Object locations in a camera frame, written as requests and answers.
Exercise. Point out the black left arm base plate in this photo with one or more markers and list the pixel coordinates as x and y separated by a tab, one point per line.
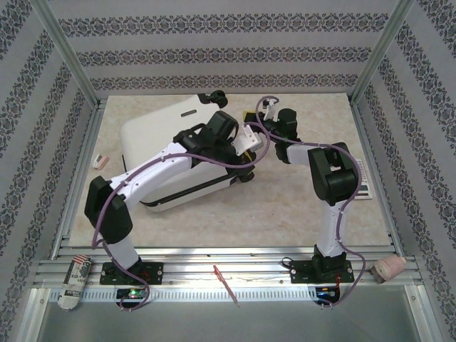
156	272

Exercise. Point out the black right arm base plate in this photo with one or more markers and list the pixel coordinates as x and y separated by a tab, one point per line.
303	272

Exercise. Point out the pink cylindrical roll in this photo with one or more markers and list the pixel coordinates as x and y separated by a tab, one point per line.
388	268

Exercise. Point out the left controller board green light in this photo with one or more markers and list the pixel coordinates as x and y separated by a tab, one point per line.
132	294

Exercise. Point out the newspaper print roll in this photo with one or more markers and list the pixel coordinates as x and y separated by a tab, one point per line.
76	281

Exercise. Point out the white calculator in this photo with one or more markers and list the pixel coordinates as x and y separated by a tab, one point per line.
365	189

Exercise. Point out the red pen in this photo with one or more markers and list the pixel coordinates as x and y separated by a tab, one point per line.
226	286

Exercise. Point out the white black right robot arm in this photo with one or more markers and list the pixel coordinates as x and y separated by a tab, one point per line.
329	228

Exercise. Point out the right controller board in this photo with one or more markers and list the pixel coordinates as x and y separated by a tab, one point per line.
326	293

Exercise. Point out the white hard-shell suitcase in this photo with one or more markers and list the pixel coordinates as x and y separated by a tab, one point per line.
153	132

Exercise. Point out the aluminium frame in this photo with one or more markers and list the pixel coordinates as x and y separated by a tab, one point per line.
213	254

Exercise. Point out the small pink white device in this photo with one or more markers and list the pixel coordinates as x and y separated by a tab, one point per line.
99	161

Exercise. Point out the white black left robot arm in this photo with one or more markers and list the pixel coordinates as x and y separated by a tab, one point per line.
153	174

